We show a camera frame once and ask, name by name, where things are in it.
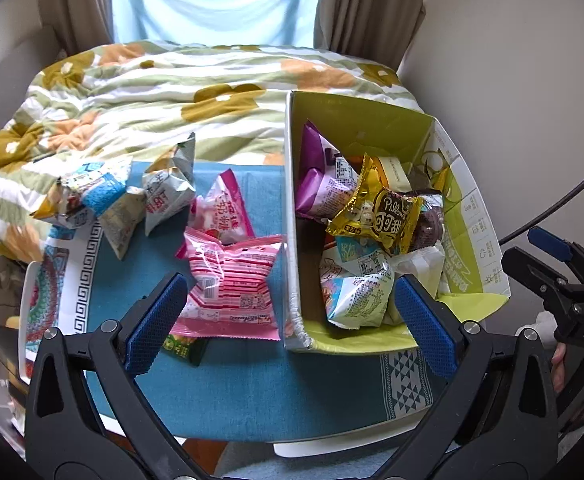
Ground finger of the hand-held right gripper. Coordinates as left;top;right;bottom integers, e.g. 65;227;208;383
502;247;565;307
528;226;584;287

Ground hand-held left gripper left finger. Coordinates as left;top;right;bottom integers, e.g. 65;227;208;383
24;271;207;480

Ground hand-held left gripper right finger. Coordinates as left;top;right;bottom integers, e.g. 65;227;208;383
372;274;560;480

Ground pink striped snack packet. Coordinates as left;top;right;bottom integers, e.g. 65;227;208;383
174;227;289;343

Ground dark purple snack packet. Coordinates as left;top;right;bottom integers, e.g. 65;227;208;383
407;189;445;251

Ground gold snack packet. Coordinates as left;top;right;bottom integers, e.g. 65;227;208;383
326;152;425;258

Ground cream orange snack packet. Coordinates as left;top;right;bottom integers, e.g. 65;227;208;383
372;155;415;191

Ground light purple snack packet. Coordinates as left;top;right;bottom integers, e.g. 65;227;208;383
299;120;343;181
294;155;367;221

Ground green cardboard box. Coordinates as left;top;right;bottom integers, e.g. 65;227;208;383
283;90;512;356

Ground person's right hand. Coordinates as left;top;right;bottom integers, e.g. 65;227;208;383
550;343;584;418

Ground dark green snack packet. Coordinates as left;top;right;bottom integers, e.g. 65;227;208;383
162;332;210;367

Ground blue tablecloth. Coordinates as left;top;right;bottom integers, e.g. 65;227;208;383
47;160;477;443

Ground silver snack packet red label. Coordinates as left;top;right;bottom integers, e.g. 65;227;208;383
142;131;197;237

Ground blue snack packet yellow corner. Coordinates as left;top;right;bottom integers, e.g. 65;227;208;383
32;160;135;231

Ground small white table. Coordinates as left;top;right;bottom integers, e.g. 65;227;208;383
18;260;472;458

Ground grey blue cloth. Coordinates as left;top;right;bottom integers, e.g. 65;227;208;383
214;440;407;480

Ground floral striped quilt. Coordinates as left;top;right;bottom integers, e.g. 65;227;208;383
0;40;420;266

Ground grey headboard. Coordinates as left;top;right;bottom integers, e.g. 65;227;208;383
0;24;68;161

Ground brown curtain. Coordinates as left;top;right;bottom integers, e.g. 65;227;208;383
314;0;435;73
37;0;115;56

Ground light blue window cloth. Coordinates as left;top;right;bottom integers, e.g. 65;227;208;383
109;0;325;51

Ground black cable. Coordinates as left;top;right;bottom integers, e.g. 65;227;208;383
496;155;584;243

